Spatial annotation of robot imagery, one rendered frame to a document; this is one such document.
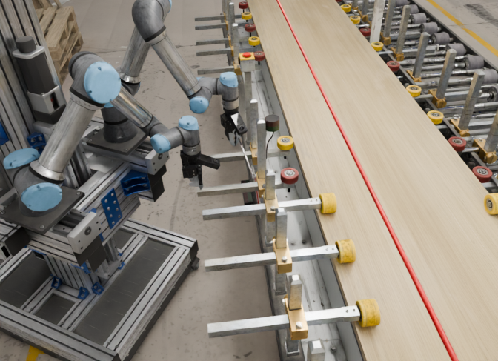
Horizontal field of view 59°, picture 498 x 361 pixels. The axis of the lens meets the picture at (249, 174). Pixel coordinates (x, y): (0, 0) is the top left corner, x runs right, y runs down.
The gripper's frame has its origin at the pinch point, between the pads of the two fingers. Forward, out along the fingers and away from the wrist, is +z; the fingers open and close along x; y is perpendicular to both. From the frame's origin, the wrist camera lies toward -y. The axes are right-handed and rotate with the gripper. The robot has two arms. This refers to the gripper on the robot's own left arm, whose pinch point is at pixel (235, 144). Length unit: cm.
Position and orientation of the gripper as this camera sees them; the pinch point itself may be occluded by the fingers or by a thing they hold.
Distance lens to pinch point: 211.9
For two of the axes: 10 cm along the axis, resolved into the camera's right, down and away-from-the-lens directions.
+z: 0.4, 7.7, 6.4
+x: -9.0, 3.1, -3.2
